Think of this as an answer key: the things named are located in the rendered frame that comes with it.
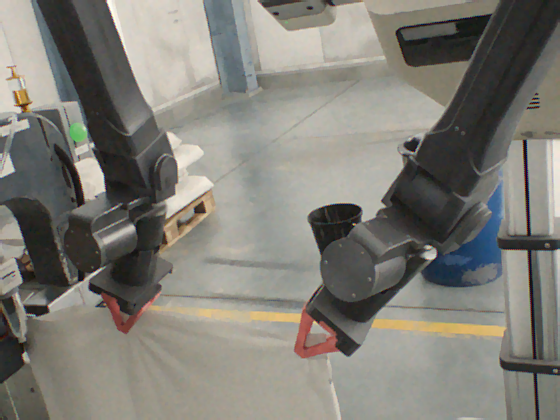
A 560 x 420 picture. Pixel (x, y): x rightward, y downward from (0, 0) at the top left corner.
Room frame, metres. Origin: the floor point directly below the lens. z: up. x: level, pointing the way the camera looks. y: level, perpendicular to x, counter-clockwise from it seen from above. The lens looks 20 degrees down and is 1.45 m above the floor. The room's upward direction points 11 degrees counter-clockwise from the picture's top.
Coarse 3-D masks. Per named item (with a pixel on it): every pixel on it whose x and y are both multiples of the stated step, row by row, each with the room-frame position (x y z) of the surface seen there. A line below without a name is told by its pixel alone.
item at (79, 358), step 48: (48, 336) 0.79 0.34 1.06; (96, 336) 0.79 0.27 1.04; (144, 336) 0.77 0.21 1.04; (192, 336) 0.72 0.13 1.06; (240, 336) 0.67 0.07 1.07; (288, 336) 0.64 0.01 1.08; (48, 384) 0.82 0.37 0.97; (96, 384) 0.79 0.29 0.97; (144, 384) 0.78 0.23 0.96; (192, 384) 0.73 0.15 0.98; (240, 384) 0.68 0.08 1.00; (288, 384) 0.65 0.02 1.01
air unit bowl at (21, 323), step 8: (16, 296) 0.77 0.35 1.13; (0, 304) 0.76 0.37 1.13; (8, 304) 0.76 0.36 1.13; (16, 304) 0.77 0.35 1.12; (0, 312) 0.76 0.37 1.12; (8, 312) 0.76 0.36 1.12; (16, 312) 0.77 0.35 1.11; (24, 312) 0.78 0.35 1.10; (8, 320) 0.76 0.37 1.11; (16, 320) 0.76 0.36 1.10; (24, 320) 0.77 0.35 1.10; (8, 328) 0.76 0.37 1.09; (16, 328) 0.76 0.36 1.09; (24, 328) 0.77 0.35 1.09; (16, 336) 0.76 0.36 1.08
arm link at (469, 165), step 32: (512, 0) 0.46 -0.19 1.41; (544, 0) 0.44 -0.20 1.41; (512, 32) 0.46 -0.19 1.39; (544, 32) 0.45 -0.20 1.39; (480, 64) 0.49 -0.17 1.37; (512, 64) 0.47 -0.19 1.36; (544, 64) 0.47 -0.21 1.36; (480, 96) 0.49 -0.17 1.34; (512, 96) 0.47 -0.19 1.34; (448, 128) 0.52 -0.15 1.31; (480, 128) 0.50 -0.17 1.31; (512, 128) 0.51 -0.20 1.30; (416, 160) 0.55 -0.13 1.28; (448, 160) 0.52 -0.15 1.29; (480, 160) 0.50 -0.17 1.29; (416, 192) 0.55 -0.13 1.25; (448, 192) 0.54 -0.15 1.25; (480, 192) 0.53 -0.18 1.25; (448, 224) 0.53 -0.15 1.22
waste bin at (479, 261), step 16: (400, 144) 2.88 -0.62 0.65; (416, 144) 2.99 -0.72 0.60; (496, 192) 2.64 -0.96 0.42; (496, 208) 2.64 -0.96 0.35; (496, 224) 2.64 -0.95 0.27; (480, 240) 2.60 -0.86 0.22; (496, 240) 2.64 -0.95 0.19; (448, 256) 2.64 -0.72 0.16; (464, 256) 2.61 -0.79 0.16; (480, 256) 2.61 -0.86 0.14; (496, 256) 2.64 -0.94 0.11; (432, 272) 2.71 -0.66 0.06; (448, 272) 2.64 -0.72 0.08; (464, 272) 2.61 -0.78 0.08; (480, 272) 2.61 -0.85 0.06; (496, 272) 2.64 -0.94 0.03
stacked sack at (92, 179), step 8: (80, 168) 3.77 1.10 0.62; (88, 168) 3.73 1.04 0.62; (96, 168) 3.66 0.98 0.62; (80, 176) 3.56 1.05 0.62; (88, 176) 3.53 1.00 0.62; (96, 176) 3.51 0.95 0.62; (88, 184) 3.39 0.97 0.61; (96, 184) 3.41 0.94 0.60; (104, 184) 3.44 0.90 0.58; (88, 192) 3.37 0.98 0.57; (96, 192) 3.37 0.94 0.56; (88, 200) 3.34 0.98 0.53
